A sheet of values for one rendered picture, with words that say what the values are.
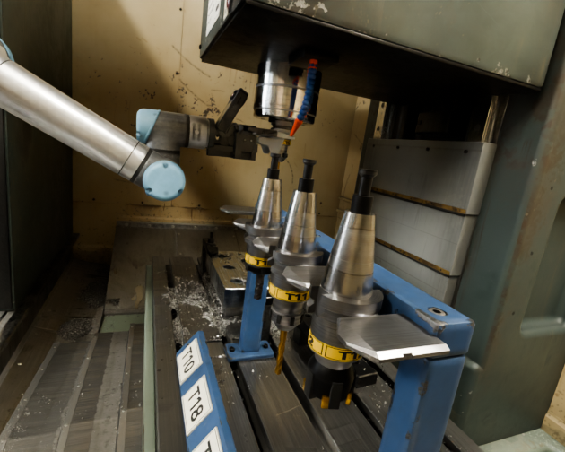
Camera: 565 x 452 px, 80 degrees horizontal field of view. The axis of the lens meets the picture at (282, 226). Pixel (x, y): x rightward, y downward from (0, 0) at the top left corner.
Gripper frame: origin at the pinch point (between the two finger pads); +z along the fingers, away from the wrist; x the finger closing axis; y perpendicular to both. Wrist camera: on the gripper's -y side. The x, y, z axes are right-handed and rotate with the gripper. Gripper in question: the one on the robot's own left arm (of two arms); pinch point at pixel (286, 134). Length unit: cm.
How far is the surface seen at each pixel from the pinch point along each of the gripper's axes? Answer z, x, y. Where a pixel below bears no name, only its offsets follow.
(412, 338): -15, 68, 16
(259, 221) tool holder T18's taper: -18.2, 40.5, 13.7
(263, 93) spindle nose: -8.2, 3.5, -8.4
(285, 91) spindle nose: -4.2, 7.4, -9.2
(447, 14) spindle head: 14.8, 32.5, -22.1
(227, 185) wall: 8, -101, 27
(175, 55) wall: -22, -100, -34
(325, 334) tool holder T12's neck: -19, 62, 18
